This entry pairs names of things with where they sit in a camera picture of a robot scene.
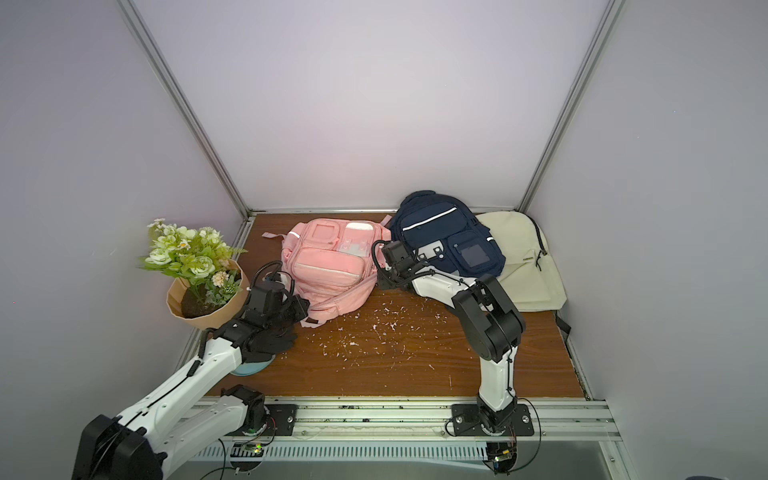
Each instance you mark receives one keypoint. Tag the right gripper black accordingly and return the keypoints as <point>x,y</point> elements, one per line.
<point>387,267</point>

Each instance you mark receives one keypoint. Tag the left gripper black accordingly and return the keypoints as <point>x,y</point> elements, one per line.
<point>296,299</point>

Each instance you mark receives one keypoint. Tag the navy blue backpack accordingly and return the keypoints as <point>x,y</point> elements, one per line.
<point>444,231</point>

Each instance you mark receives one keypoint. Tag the pink backpack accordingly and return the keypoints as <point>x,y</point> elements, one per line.
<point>331,263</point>

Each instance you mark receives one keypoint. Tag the cream canvas backpack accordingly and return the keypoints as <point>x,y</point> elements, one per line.
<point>530,275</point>

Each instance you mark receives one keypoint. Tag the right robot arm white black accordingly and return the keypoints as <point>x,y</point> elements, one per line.
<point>490,321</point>

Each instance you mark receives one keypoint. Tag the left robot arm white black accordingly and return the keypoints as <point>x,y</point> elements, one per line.
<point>153,438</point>

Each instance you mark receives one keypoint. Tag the black glove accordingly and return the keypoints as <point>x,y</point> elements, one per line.
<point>265,344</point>

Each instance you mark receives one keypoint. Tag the brown paper flower pot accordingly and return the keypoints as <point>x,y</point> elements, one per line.
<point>216,318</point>

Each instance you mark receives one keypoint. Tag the artificial green flower bouquet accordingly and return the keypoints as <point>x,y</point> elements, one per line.
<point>197,256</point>

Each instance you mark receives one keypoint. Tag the teal bowl with handle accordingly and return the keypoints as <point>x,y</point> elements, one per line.
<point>252,368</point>

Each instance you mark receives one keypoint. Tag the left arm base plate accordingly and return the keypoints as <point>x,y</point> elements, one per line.
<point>273,419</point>

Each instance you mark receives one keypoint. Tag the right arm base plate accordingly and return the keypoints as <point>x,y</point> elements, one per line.
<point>475,420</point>

